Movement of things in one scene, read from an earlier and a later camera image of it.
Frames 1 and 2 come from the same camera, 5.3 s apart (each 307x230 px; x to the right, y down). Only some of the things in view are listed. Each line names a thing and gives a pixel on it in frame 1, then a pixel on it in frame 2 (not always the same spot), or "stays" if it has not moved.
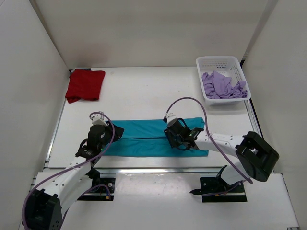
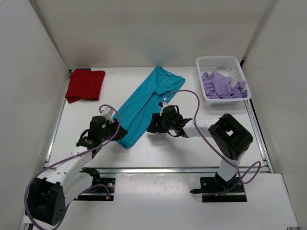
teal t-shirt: x=147 y=138 to x=135 y=112
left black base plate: x=102 y=189 stays
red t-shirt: x=85 y=84 stays
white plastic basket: x=223 y=81 stays
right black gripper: x=171 y=137 to x=158 y=123
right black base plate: x=216 y=189 stays
